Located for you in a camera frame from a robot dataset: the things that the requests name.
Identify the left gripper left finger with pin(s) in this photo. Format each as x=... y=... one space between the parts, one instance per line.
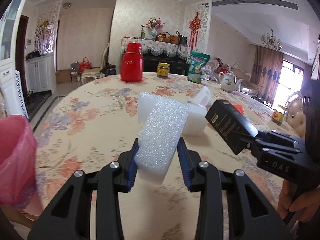
x=89 y=199

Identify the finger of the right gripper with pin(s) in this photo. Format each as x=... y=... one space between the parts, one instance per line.
x=247 y=141
x=279 y=138

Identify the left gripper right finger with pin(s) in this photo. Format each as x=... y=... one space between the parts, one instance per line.
x=228 y=201

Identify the black cardboard box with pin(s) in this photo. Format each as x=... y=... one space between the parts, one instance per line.
x=230 y=124

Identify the white foam block front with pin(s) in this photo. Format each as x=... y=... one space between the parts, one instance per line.
x=158 y=139

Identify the white foam block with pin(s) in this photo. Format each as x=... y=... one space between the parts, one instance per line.
x=146 y=103
x=203 y=97
x=158 y=139

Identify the pink lined trash bin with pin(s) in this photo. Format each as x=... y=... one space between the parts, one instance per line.
x=18 y=150

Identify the person right hand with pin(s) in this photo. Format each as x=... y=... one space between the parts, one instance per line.
x=308 y=202

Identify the crumpled white plastic wrapper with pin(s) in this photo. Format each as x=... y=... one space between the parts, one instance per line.
x=263 y=128

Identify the yellow lid sauce jar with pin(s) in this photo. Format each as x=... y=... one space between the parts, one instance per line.
x=279 y=114

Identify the beige tufted dining chair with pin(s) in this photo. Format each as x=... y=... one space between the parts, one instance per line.
x=295 y=115

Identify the orange foam fruit net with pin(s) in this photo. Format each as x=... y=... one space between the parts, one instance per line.
x=240 y=109

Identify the brown curtain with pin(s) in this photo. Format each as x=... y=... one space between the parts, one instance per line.
x=266 y=73

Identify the white porcelain teapot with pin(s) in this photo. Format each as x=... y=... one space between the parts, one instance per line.
x=229 y=82

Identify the cream sofa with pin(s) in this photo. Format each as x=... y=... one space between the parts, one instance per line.
x=246 y=86

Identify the white foam block rear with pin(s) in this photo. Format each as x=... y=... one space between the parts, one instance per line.
x=203 y=97

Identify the chandelier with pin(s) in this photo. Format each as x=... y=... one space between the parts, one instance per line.
x=270 y=41

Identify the green snack bag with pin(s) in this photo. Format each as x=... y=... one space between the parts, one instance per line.
x=197 y=61

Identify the white foam block middle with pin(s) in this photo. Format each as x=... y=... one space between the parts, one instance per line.
x=146 y=103

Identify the red chinese knot ornament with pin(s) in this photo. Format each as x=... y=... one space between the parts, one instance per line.
x=194 y=26

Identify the black piano with lace cover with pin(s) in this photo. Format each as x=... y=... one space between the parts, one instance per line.
x=154 y=52

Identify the cardboard box on floor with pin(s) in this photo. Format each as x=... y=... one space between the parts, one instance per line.
x=63 y=76

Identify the cream side chair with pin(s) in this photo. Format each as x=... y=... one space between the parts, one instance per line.
x=95 y=72

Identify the red thermos flask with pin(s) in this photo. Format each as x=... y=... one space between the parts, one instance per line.
x=131 y=69

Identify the red handbag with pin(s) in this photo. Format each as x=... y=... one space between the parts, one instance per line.
x=84 y=64

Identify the flower vase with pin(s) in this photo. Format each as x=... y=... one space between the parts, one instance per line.
x=154 y=24

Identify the tall white glass cabinet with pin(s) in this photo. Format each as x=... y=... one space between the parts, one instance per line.
x=9 y=27

